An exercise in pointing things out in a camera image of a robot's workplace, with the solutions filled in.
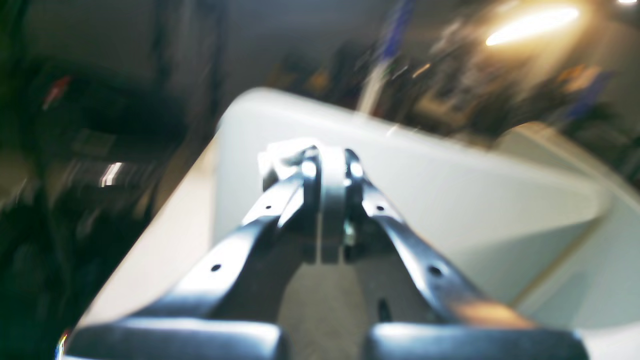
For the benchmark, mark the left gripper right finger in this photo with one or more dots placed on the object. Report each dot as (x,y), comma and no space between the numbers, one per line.
(424,307)

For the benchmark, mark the light grey t-shirt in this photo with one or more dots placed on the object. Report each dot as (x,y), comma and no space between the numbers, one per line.
(315,312)

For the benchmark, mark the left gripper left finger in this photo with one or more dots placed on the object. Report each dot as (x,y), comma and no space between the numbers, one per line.
(223,308)

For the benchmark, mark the white cardboard box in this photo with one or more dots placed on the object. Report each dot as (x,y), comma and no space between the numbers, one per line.
(536,224)

